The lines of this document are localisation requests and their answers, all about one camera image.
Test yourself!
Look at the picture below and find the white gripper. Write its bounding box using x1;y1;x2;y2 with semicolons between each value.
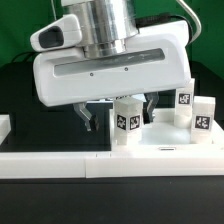
30;15;191;131

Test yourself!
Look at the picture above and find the white square table top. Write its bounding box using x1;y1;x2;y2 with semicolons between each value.
109;109;224;159

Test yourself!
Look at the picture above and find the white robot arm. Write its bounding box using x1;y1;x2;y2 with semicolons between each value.
30;0;191;131

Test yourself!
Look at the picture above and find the white marker sheet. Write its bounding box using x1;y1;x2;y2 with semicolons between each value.
87;98;114;104

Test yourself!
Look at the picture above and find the white U-shaped obstacle fence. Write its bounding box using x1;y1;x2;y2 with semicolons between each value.
0;112;224;180

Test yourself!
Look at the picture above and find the black cable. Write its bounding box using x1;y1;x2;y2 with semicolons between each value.
11;50;38;64

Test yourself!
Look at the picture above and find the white camera cable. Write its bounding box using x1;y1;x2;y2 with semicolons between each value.
176;0;203;46

